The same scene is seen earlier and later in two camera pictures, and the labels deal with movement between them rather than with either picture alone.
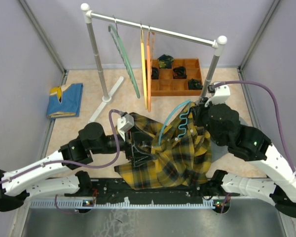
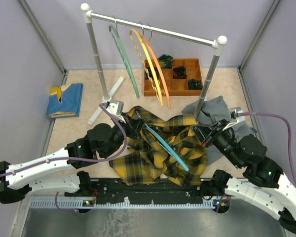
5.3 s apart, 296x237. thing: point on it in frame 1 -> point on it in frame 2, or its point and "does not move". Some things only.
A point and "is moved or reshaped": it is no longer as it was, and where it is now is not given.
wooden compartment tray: (174, 82) does not move
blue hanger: (179, 127) -> (165, 144)
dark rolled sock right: (195, 84) does not move
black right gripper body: (202, 117) -> (219, 126)
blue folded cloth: (65, 100) does not move
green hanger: (116, 34) does not move
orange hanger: (149, 70) -> (148, 39)
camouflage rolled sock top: (165, 61) does not move
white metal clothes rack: (218, 44) does not move
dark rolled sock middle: (179, 72) does not move
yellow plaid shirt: (182, 150) is moved or reshaped
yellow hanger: (142, 43) -> (140, 41)
